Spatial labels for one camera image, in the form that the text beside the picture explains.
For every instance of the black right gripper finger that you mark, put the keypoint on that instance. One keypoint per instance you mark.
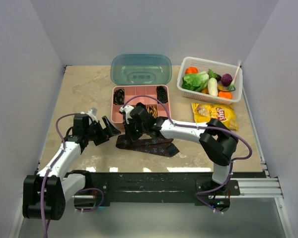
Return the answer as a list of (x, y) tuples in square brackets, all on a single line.
[(140, 136), (128, 141)]

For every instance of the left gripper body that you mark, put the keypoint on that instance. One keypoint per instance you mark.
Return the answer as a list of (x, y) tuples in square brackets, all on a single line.
[(94, 128)]

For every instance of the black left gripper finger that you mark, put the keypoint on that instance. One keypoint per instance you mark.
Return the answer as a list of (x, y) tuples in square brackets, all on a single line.
[(99, 138), (110, 129)]

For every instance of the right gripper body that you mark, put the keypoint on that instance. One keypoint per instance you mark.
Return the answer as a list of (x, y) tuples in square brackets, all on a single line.
[(133, 126)]

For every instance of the maroon blue-flowered tie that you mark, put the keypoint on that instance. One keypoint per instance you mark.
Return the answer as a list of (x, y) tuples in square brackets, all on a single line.
[(155, 146)]

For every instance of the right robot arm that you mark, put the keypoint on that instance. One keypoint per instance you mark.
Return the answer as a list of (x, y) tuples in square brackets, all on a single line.
[(218, 141)]

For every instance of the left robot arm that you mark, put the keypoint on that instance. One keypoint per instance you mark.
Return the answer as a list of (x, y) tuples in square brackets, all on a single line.
[(45, 194)]

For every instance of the yellow patterned rolled tie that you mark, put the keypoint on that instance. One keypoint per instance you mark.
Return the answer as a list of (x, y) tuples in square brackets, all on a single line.
[(152, 110)]

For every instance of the pink divided organizer box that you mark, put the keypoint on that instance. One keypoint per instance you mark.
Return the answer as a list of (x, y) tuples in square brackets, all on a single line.
[(154, 97)]

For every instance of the black gold patterned rolled tie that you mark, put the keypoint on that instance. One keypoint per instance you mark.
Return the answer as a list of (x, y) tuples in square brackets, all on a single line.
[(119, 97)]

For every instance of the dark dotted rolled tie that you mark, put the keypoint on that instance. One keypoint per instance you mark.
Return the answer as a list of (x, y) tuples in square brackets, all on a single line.
[(162, 95)]

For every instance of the teal translucent plastic lid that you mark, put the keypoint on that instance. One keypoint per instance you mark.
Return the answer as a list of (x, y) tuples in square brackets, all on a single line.
[(141, 69)]

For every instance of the yellow chips bag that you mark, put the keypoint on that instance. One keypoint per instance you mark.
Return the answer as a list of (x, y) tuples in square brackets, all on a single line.
[(224, 113)]

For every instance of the green toy lettuce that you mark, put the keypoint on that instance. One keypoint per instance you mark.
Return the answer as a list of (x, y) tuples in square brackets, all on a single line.
[(195, 81)]

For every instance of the yellow toy vegetable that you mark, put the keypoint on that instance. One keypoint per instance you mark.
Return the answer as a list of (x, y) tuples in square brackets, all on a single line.
[(220, 87)]

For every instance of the orange toy pumpkin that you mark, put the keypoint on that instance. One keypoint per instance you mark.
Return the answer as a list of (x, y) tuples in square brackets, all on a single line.
[(191, 70)]

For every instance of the white toy cabbage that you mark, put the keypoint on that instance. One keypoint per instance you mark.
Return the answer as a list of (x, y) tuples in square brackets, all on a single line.
[(213, 82)]

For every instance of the dark toy eggplant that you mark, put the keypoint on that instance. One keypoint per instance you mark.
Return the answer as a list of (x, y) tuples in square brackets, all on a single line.
[(212, 74)]

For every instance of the orange toy carrot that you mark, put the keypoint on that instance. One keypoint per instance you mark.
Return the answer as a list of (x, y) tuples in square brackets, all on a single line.
[(225, 94)]

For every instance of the purple toy cabbage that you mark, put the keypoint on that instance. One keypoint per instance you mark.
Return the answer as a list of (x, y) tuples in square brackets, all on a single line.
[(226, 80)]

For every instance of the toy green onion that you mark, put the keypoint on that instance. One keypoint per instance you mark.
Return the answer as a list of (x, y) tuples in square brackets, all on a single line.
[(231, 87)]

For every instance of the white plastic basket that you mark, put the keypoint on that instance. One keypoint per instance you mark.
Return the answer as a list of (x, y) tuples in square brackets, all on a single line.
[(217, 67)]

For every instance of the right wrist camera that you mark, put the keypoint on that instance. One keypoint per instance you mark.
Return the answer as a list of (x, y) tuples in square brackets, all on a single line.
[(126, 112)]

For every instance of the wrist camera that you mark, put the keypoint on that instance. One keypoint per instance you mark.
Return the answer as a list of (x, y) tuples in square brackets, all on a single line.
[(126, 112), (91, 113)]

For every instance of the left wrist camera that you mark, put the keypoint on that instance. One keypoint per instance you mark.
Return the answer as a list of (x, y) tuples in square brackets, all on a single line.
[(91, 113)]

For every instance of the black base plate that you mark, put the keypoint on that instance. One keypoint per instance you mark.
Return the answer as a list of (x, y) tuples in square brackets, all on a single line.
[(196, 188)]

